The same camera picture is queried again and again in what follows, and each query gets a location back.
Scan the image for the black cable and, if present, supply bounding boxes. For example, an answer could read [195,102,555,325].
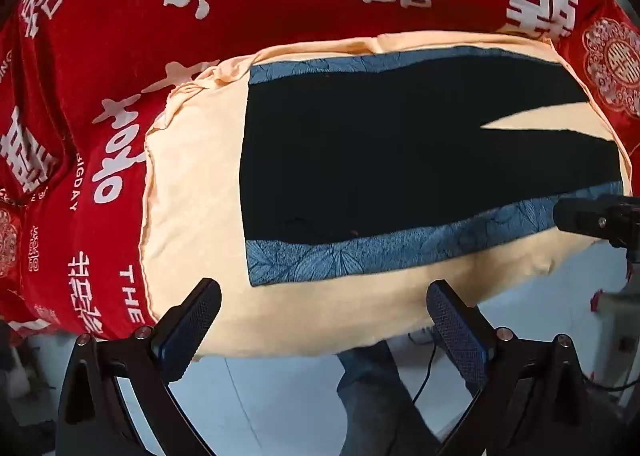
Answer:
[406,328,438,403]

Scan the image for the red printed blanket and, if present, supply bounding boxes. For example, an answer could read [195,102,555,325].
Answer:
[0,0,613,341]

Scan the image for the person's leg in jeans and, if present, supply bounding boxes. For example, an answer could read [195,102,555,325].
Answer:
[336,340,443,456]

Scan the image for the cream cloth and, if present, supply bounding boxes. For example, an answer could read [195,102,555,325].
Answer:
[137,31,632,363]

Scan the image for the red patterned cushion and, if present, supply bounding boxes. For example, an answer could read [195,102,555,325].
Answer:
[556,0,640,149]

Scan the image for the black pants with blue stripes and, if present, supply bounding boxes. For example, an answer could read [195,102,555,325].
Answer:
[239,43,626,288]

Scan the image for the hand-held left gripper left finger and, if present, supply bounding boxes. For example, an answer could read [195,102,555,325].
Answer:
[57,277,222,456]

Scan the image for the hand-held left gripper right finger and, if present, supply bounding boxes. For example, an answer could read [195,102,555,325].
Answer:
[426,280,632,456]

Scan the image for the grey white furniture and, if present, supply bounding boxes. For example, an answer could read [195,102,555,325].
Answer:
[590,278,640,409]

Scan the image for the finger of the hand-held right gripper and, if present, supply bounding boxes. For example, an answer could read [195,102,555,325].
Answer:
[553,193,623,243]

